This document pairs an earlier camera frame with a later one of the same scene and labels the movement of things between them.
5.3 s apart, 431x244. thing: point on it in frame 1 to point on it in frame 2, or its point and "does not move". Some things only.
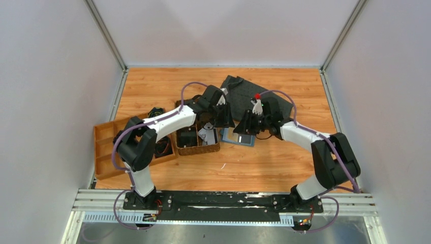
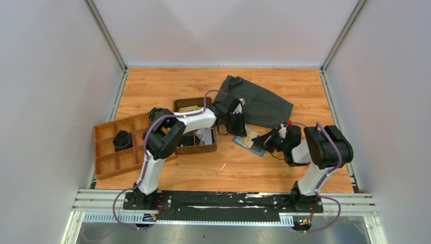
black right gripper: (245, 126) to (260, 141)
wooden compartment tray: (104, 136) does not move
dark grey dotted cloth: (241, 91) does not move
